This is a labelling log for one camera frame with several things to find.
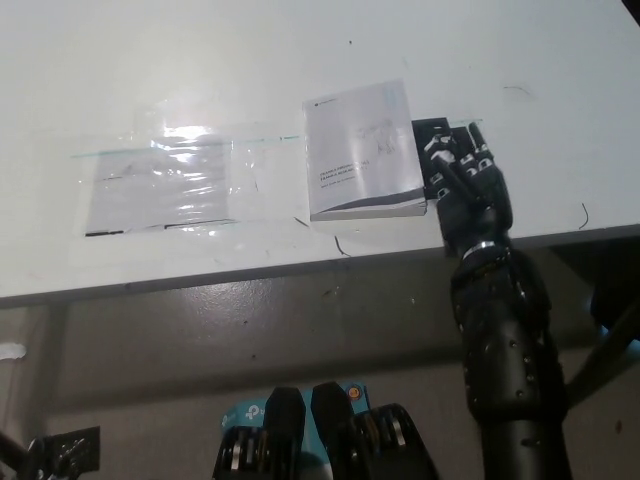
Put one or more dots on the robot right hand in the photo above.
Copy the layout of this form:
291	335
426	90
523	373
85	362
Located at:
475	205

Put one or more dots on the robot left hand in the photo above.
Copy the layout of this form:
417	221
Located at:
35	452

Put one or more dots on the white manual book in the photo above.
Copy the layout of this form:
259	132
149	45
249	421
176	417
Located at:
360	155

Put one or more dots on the small black floor photo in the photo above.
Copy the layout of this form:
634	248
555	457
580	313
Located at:
85	445

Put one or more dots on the clear plastic film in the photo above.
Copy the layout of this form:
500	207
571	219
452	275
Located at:
265	175

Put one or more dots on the teal router box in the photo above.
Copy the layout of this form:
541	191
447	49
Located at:
245	415

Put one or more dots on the dark table leg frame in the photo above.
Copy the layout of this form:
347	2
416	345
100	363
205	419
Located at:
615	280

